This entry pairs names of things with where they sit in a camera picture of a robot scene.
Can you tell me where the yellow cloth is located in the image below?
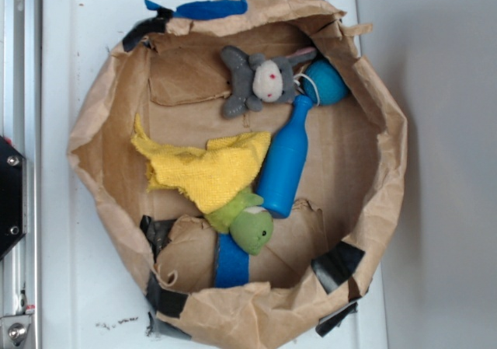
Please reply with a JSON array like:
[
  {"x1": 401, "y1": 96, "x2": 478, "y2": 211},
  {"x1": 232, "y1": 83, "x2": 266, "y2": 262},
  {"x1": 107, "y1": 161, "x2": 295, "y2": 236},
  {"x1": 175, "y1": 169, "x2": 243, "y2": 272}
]
[{"x1": 130, "y1": 115, "x2": 271, "y2": 214}]

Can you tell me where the blue plastic bottle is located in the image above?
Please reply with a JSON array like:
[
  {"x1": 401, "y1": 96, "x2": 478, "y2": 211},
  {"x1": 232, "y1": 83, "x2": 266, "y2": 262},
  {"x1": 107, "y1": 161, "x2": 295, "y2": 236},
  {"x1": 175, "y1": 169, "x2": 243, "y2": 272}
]
[{"x1": 256, "y1": 95, "x2": 313, "y2": 219}]

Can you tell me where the green plush turtle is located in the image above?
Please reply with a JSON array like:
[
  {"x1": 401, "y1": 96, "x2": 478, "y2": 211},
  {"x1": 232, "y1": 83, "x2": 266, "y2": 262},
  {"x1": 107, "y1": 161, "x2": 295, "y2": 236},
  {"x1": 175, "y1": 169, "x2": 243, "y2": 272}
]
[{"x1": 205, "y1": 187, "x2": 274, "y2": 256}]

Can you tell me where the grey plush bunny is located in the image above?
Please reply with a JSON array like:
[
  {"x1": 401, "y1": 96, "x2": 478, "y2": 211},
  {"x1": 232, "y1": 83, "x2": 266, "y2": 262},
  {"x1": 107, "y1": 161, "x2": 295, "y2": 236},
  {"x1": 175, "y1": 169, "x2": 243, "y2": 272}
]
[{"x1": 221, "y1": 46, "x2": 317, "y2": 118}]

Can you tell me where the blue tape strip bottom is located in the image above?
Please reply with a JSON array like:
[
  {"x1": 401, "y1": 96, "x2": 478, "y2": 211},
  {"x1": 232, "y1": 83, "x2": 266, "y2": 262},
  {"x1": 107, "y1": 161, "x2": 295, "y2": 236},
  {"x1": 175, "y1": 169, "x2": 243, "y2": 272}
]
[{"x1": 214, "y1": 234, "x2": 249, "y2": 288}]

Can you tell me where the blue tape strip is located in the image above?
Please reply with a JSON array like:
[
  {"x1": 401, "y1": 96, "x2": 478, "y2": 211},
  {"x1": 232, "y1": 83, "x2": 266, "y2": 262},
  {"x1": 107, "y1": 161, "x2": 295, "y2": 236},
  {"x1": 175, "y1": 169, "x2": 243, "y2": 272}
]
[
  {"x1": 214, "y1": 234, "x2": 249, "y2": 288},
  {"x1": 144, "y1": 0, "x2": 248, "y2": 20}
]

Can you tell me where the brown paper bag basin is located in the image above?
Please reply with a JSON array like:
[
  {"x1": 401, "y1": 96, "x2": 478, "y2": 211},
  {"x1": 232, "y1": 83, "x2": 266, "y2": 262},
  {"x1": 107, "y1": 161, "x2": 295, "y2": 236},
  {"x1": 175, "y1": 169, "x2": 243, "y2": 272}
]
[{"x1": 68, "y1": 0, "x2": 407, "y2": 348}]

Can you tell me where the black tape piece inner left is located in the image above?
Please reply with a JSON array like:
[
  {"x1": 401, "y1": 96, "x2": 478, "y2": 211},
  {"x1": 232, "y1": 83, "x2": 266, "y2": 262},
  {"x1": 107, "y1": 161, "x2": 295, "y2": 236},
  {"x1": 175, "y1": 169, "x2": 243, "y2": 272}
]
[{"x1": 140, "y1": 215, "x2": 176, "y2": 261}]

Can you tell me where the black tape piece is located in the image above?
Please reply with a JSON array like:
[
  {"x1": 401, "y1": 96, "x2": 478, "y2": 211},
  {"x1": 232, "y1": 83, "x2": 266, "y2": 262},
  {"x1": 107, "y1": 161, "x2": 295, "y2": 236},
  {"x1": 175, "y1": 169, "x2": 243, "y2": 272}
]
[
  {"x1": 140, "y1": 215, "x2": 176, "y2": 261},
  {"x1": 311, "y1": 241, "x2": 365, "y2": 294},
  {"x1": 122, "y1": 7, "x2": 173, "y2": 52},
  {"x1": 145, "y1": 272, "x2": 192, "y2": 341},
  {"x1": 315, "y1": 301, "x2": 358, "y2": 337}
]

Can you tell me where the blue tape strip top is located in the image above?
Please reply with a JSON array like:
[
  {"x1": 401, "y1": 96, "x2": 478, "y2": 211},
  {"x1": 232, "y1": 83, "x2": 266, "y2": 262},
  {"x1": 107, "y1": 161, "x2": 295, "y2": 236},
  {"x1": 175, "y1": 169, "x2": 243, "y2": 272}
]
[{"x1": 144, "y1": 0, "x2": 248, "y2": 20}]

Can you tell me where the black tape piece bottom left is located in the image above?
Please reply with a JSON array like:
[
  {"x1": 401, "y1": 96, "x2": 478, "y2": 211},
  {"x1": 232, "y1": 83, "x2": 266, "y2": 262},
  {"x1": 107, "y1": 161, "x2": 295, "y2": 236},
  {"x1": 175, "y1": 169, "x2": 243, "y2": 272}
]
[{"x1": 145, "y1": 272, "x2": 192, "y2": 341}]

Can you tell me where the black tape piece top left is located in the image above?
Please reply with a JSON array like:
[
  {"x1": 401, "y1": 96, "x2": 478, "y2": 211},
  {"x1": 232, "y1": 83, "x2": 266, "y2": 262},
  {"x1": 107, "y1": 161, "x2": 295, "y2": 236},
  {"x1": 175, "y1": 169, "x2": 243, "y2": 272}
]
[{"x1": 122, "y1": 7, "x2": 173, "y2": 52}]

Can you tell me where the black tape piece bottom right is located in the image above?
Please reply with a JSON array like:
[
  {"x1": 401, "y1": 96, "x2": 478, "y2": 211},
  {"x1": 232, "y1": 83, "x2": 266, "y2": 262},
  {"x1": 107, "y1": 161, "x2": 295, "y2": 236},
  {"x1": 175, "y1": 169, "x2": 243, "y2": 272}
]
[{"x1": 315, "y1": 301, "x2": 358, "y2": 337}]

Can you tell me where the blue ball with string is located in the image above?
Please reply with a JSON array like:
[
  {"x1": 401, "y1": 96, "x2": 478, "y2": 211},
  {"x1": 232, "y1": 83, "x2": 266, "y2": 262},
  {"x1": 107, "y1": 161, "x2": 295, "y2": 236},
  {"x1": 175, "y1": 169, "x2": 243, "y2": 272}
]
[{"x1": 301, "y1": 59, "x2": 349, "y2": 106}]

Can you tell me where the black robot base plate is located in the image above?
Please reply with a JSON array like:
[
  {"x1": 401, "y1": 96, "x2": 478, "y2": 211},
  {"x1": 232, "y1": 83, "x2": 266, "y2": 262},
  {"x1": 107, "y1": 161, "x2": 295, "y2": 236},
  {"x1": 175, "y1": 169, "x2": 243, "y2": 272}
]
[{"x1": 0, "y1": 136, "x2": 26, "y2": 260}]

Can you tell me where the aluminium frame rail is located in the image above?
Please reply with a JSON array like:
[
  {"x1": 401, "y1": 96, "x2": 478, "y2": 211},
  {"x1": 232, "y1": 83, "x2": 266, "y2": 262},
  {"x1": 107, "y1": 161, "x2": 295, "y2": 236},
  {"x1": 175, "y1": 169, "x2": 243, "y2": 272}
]
[{"x1": 1, "y1": 0, "x2": 42, "y2": 348}]

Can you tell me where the metal corner bracket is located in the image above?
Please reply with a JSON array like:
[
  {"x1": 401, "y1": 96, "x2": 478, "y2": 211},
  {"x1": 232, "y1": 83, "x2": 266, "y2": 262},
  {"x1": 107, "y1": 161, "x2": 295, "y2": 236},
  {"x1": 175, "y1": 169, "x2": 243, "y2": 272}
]
[{"x1": 1, "y1": 315, "x2": 34, "y2": 349}]

